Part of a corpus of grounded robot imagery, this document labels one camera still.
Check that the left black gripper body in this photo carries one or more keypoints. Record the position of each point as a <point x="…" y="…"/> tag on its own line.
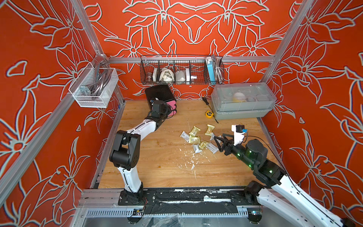
<point x="165" y="112"/>

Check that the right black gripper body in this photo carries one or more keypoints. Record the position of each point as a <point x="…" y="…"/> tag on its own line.
<point x="240" y="153"/>

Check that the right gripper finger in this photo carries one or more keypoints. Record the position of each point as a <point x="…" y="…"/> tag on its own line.
<point x="225" y="147"/>
<point x="224" y="139"/>

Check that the pink drawer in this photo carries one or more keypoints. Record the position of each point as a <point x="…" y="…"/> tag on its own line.
<point x="173" y="112"/>
<point x="172" y="105"/>

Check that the pink top drawer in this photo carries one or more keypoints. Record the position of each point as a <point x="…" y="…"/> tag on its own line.
<point x="172" y="105"/>

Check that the black pink drawer cabinet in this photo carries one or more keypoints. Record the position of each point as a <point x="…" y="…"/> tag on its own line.
<point x="159" y="92"/>

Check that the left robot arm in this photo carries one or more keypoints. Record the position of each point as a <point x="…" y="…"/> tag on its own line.
<point x="125" y="152"/>

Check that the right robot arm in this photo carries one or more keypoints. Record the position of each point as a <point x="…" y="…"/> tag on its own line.
<point x="274" y="188"/>

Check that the white cookie packet right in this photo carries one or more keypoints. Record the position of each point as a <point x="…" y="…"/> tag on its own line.
<point x="212" y="137"/>

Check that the white cookie packet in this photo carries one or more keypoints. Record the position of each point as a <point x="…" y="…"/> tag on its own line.
<point x="196" y="148"/>
<point x="212" y="137"/>
<point x="185" y="136"/>
<point x="212" y="148"/>

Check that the white cookie packet lower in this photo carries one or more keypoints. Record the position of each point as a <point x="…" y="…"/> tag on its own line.
<point x="212" y="148"/>

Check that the green cookie packet top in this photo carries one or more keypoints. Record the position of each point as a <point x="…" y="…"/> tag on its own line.
<point x="209" y="130"/>

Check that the green cookie packet small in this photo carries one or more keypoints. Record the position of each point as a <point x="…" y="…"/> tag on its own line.
<point x="203" y="144"/>

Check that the yellow tape measure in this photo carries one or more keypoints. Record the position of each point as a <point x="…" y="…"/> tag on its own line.
<point x="209" y="114"/>

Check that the white cookie packet centre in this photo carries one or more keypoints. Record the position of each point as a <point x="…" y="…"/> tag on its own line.
<point x="196" y="148"/>

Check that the green cookie packet large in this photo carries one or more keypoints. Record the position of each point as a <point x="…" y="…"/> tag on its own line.
<point x="194" y="140"/>

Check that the green cookie packet middle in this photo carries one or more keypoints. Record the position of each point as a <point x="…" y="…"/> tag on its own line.
<point x="194" y="131"/>

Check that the white cookie packet left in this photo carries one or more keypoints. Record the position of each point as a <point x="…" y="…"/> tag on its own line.
<point x="185" y="136"/>

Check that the white cloth in basket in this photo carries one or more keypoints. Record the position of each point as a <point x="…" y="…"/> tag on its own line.
<point x="167" y="76"/>

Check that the grey plastic storage box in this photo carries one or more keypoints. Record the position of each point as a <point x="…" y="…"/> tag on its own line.
<point x="242" y="100"/>

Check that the blue box in basket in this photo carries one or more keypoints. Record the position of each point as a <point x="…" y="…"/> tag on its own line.
<point x="211" y="69"/>

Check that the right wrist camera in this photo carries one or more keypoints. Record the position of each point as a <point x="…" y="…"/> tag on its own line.
<point x="239" y="133"/>

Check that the black wire wall basket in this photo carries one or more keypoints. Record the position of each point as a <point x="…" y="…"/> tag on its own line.
<point x="188" y="69"/>

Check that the black handled screwdriver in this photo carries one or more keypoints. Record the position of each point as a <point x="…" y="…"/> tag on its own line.
<point x="208" y="105"/>

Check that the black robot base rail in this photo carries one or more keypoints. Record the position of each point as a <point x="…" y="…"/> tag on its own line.
<point x="191" y="201"/>

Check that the clear plastic wall bin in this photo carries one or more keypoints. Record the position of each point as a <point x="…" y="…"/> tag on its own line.
<point x="95" y="86"/>

